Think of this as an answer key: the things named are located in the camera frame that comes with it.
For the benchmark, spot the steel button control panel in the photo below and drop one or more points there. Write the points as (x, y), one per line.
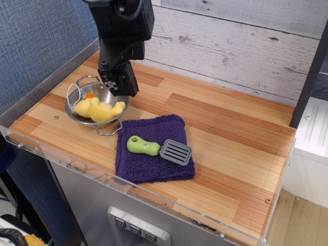
(128, 229)

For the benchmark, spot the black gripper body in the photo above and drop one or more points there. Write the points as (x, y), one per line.
(118, 52)

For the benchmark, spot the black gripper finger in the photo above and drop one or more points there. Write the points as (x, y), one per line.
(110, 80)
(127, 85)

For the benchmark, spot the purple folded cloth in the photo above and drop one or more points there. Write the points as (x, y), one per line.
(142, 168)

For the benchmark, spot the clear acrylic table guard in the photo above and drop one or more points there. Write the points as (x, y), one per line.
(229, 201)

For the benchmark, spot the steel bowl with handles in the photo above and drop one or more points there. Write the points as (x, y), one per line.
(92, 84)

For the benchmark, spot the green and grey spatula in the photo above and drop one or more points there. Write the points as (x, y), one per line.
(171, 150)

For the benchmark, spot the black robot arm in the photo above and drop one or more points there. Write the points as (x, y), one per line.
(123, 27)

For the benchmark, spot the white side cabinet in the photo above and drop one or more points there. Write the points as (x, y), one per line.
(306, 172)

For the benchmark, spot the yellow plush duck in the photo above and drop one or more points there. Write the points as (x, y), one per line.
(98, 111)

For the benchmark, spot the black right frame post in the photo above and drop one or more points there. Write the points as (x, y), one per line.
(310, 80)

